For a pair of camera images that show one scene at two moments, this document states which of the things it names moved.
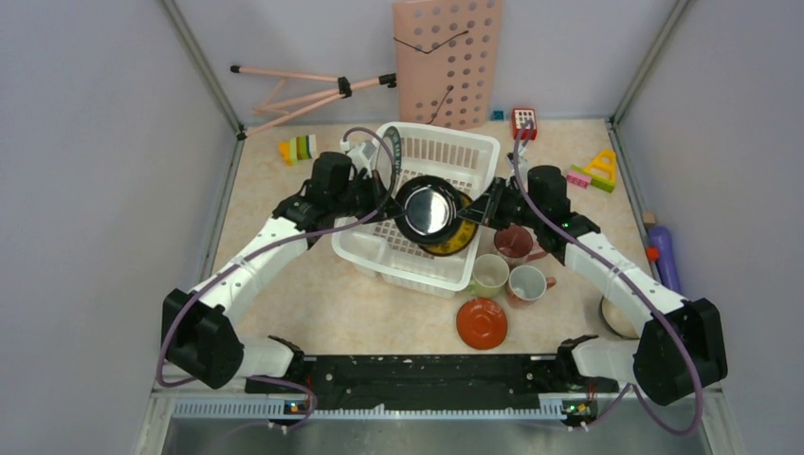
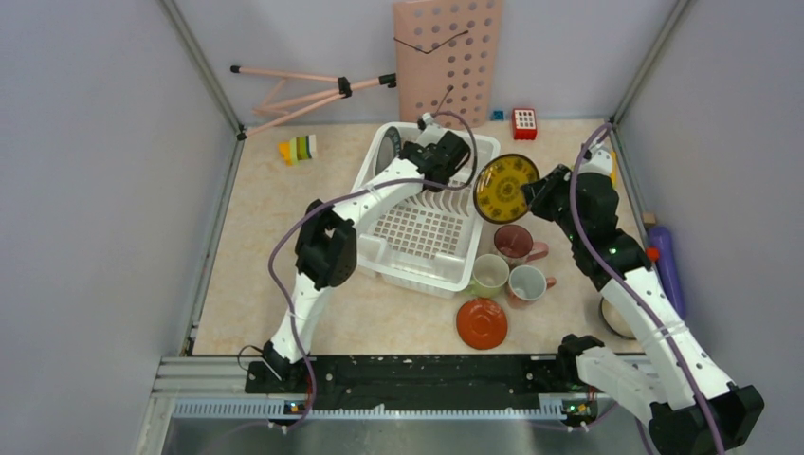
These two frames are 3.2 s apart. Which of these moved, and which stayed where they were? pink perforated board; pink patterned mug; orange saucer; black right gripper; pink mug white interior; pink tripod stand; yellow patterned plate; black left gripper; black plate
Moved: black left gripper; black right gripper; yellow patterned plate
Stayed: pink patterned mug; black plate; pink tripod stand; orange saucer; pink mug white interior; pink perforated board
